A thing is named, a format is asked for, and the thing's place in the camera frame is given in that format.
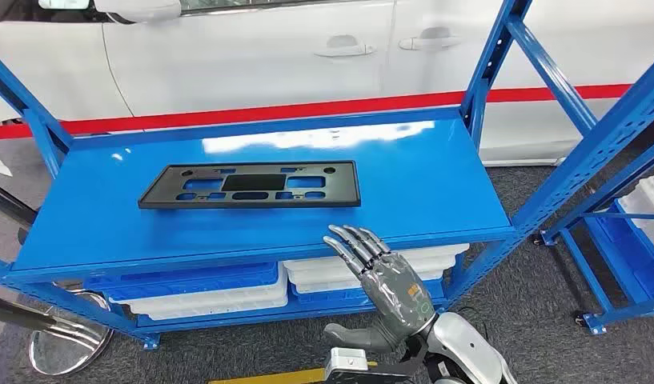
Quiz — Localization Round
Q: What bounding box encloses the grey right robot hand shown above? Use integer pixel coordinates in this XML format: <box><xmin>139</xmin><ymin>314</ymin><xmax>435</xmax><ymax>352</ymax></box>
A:
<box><xmin>323</xmin><ymin>224</ymin><xmax>440</xmax><ymax>355</ymax></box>

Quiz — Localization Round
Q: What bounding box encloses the black plastic plate frame part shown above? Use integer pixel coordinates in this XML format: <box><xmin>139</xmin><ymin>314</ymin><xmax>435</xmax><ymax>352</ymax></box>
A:
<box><xmin>138</xmin><ymin>160</ymin><xmax>362</xmax><ymax>210</ymax></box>

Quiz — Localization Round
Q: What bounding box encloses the blue metal shelf rack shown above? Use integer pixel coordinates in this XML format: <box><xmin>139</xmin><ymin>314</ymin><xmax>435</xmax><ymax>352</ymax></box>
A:
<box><xmin>0</xmin><ymin>0</ymin><xmax>654</xmax><ymax>351</ymax></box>
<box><xmin>533</xmin><ymin>134</ymin><xmax>654</xmax><ymax>336</ymax></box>

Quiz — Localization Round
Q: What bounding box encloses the white plastic bin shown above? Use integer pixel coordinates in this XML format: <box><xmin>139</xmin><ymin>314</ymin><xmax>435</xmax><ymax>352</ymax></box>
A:
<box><xmin>107</xmin><ymin>265</ymin><xmax>291</xmax><ymax>314</ymax></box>
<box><xmin>282</xmin><ymin>243</ymin><xmax>470</xmax><ymax>274</ymax></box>
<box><xmin>287</xmin><ymin>259</ymin><xmax>458</xmax><ymax>296</ymax></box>
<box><xmin>616</xmin><ymin>164</ymin><xmax>654</xmax><ymax>261</ymax></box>
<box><xmin>143</xmin><ymin>302</ymin><xmax>290</xmax><ymax>322</ymax></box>

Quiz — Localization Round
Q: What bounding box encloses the blue plastic bin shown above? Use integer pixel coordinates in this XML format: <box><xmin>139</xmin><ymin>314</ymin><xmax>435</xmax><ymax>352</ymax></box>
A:
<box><xmin>85</xmin><ymin>262</ymin><xmax>281</xmax><ymax>304</ymax></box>
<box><xmin>586</xmin><ymin>200</ymin><xmax>654</xmax><ymax>303</ymax></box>
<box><xmin>290</xmin><ymin>279</ymin><xmax>447</xmax><ymax>309</ymax></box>

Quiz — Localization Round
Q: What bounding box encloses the yellow floor tape square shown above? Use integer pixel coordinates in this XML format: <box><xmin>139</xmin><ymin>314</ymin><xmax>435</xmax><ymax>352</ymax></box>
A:
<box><xmin>207</xmin><ymin>366</ymin><xmax>327</xmax><ymax>384</ymax></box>

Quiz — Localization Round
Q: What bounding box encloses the white car with red stripe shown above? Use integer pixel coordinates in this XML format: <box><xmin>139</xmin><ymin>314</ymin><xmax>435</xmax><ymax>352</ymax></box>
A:
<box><xmin>0</xmin><ymin>0</ymin><xmax>654</xmax><ymax>168</ymax></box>

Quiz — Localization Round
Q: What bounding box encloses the white car side mirror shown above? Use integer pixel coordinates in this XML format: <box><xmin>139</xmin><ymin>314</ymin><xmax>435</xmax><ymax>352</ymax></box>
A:
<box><xmin>93</xmin><ymin>0</ymin><xmax>183</xmax><ymax>25</ymax></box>

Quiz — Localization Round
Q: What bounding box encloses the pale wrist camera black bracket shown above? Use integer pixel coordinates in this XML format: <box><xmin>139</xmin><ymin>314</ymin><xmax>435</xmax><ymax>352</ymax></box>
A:
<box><xmin>323</xmin><ymin>346</ymin><xmax>428</xmax><ymax>384</ymax></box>

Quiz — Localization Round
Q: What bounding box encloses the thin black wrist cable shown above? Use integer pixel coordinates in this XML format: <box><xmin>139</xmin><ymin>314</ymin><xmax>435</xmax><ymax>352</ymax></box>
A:
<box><xmin>456</xmin><ymin>306</ymin><xmax>489</xmax><ymax>340</ymax></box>

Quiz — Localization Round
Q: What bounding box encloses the white car door handle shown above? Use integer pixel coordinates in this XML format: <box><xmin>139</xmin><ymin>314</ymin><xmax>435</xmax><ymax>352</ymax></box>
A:
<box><xmin>398</xmin><ymin>27</ymin><xmax>466</xmax><ymax>52</ymax></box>
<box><xmin>315</xmin><ymin>34</ymin><xmax>376</xmax><ymax>58</ymax></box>

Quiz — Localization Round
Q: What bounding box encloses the chrome stanchion post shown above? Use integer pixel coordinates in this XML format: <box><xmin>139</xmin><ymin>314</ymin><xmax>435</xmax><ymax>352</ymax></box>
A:
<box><xmin>0</xmin><ymin>178</ymin><xmax>40</xmax><ymax>228</ymax></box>
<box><xmin>0</xmin><ymin>290</ymin><xmax>114</xmax><ymax>378</ymax></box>

